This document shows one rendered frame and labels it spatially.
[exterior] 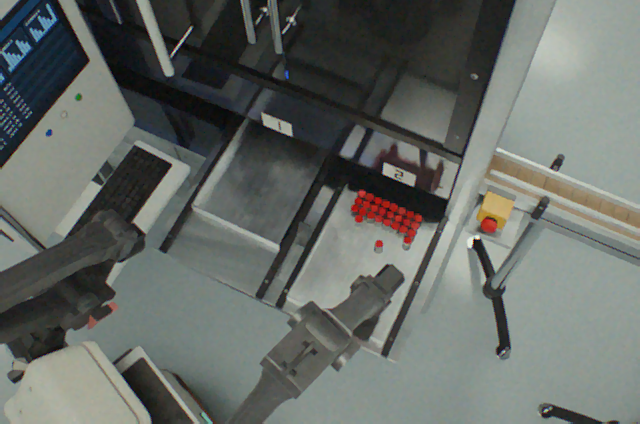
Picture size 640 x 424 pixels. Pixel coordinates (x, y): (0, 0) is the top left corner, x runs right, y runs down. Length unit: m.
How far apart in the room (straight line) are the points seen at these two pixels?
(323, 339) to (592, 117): 2.32
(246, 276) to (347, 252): 0.26
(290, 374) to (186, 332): 1.68
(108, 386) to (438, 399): 1.54
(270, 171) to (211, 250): 0.27
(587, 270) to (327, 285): 1.38
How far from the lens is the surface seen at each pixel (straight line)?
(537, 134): 3.02
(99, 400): 1.23
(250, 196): 1.80
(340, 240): 1.74
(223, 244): 1.76
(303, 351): 1.00
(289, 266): 1.72
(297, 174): 1.82
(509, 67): 1.20
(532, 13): 1.09
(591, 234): 1.83
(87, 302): 1.38
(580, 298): 2.77
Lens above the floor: 2.50
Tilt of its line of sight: 63 degrees down
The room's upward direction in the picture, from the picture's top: 3 degrees counter-clockwise
